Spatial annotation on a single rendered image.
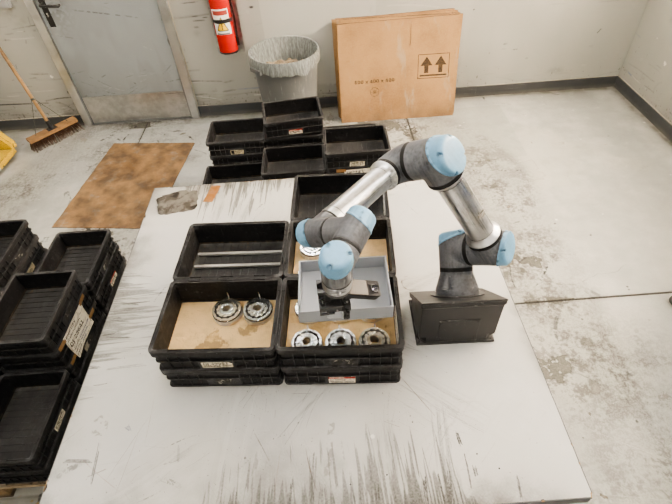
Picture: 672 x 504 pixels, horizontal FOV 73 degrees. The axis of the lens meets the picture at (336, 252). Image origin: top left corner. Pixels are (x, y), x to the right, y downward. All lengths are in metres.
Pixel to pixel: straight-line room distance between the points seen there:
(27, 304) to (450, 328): 1.94
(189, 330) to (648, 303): 2.47
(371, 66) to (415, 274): 2.59
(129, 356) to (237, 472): 0.62
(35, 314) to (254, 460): 1.39
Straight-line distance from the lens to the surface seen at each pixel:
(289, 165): 3.10
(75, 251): 2.94
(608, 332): 2.89
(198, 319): 1.71
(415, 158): 1.32
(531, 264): 3.07
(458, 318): 1.62
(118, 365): 1.88
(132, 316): 2.00
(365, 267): 1.45
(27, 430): 2.48
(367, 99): 4.23
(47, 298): 2.58
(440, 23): 4.22
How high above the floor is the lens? 2.13
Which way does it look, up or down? 46 degrees down
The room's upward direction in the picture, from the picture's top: 4 degrees counter-clockwise
